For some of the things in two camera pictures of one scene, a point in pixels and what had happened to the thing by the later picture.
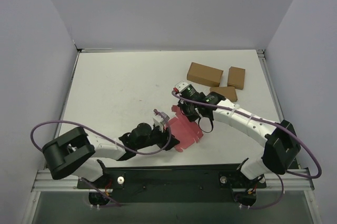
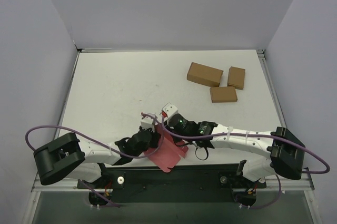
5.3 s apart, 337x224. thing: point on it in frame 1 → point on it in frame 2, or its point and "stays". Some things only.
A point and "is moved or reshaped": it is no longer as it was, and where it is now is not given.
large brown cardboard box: [204, 74] stays
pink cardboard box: [188, 132] is moved or reshaped
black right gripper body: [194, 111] → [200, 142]
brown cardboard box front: [228, 92] stays
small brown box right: [236, 78] stays
